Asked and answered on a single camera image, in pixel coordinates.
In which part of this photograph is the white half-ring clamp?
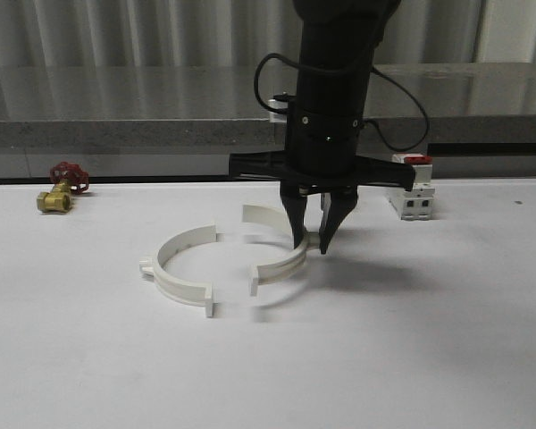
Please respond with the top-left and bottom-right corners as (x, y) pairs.
(138, 223), (217, 318)
(242, 205), (320, 297)

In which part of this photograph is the grey stone countertop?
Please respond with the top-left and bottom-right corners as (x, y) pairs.
(0, 63), (536, 181)

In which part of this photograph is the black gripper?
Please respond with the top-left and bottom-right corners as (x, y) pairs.
(229, 100), (415, 255)

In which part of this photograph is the brass valve red handle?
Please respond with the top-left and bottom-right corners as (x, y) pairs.
(37, 162), (89, 213)

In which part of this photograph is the black cable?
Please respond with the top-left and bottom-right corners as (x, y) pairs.
(254, 53), (431, 153)

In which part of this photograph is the white circuit breaker red switch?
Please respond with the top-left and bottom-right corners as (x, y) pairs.
(386, 153), (435, 221)

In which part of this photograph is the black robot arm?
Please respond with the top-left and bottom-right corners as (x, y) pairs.
(229, 1), (415, 253)

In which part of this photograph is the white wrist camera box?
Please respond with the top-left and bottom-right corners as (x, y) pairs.
(268, 93), (290, 124)

